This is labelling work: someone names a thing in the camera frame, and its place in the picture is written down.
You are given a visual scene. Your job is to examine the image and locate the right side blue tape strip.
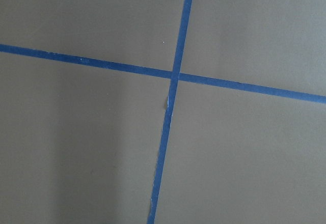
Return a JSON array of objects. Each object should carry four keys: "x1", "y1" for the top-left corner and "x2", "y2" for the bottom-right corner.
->
[{"x1": 147, "y1": 0, "x2": 193, "y2": 223}]

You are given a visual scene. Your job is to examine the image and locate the right side crossing tape strip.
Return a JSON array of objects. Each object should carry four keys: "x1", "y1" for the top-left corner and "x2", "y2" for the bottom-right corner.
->
[{"x1": 1, "y1": 44, "x2": 325, "y2": 104}]

